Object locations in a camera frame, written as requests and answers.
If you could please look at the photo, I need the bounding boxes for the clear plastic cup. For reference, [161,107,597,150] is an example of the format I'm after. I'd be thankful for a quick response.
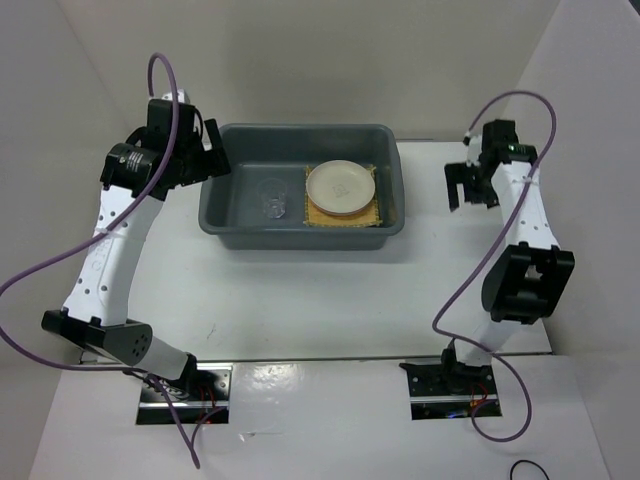
[257,178,287,219]

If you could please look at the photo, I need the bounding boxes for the woven bamboo mat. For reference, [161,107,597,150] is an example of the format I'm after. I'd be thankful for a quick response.
[303,166,382,228]

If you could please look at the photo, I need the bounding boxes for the cream plate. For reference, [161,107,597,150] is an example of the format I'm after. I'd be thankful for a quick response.
[305,160,376,211]

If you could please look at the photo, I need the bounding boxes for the pink plate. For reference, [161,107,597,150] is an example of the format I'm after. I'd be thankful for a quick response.
[309,200,374,217]

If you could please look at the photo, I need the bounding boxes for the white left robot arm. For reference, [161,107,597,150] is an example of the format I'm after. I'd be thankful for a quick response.
[41,99,231,400]

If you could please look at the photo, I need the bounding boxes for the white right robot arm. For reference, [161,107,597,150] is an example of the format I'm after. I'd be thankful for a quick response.
[438,120,575,393]

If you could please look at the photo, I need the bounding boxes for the grey plastic bin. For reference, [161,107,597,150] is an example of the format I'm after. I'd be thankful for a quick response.
[198,123,405,251]

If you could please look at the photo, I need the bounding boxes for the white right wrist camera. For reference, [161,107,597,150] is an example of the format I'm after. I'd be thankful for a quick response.
[463,132,482,166]

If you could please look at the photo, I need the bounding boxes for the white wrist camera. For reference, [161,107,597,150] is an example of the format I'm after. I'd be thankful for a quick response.
[161,89,191,104]
[463,132,482,166]

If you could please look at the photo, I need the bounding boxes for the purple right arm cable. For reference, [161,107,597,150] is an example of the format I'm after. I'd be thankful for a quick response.
[432,90,559,444]

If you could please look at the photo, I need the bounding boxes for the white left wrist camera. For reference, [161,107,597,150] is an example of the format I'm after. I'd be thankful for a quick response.
[161,89,191,104]

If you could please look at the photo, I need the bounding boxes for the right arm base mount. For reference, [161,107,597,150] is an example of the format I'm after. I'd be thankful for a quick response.
[399,360,502,420]

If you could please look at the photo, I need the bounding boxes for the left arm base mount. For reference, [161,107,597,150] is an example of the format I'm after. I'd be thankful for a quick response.
[135,362,233,426]

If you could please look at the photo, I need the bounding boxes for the black cable loop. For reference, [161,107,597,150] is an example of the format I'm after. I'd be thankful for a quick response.
[509,459,551,480]

